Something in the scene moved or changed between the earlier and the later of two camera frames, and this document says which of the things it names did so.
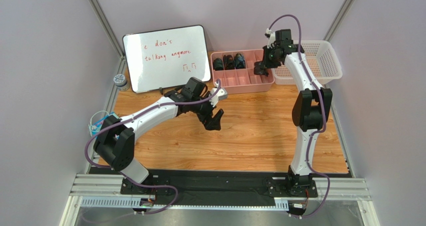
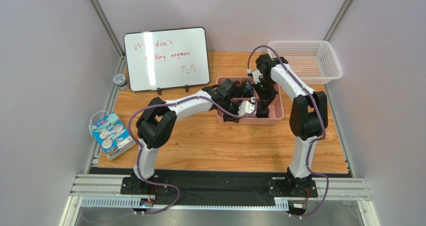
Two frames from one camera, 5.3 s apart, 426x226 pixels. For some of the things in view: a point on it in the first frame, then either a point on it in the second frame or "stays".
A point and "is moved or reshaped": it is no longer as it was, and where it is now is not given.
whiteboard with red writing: [166, 59] stays
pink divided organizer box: [234, 69] → [236, 101]
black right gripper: [263, 64] → [263, 99]
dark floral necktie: [260, 68] is moved or reshaped
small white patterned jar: [120, 81] stays
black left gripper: [206, 114] → [231, 112]
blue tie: [240, 61] → [248, 90]
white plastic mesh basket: [322, 58] stays
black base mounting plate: [221, 188] stays
